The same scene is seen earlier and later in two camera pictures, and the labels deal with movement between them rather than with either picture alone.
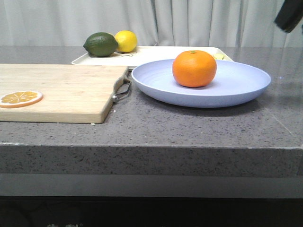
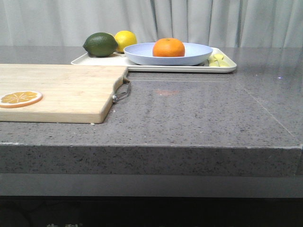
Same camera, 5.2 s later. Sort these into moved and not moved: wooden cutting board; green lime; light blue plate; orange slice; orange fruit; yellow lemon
Moved: orange fruit; light blue plate
Not moved: orange slice; wooden cutting board; green lime; yellow lemon
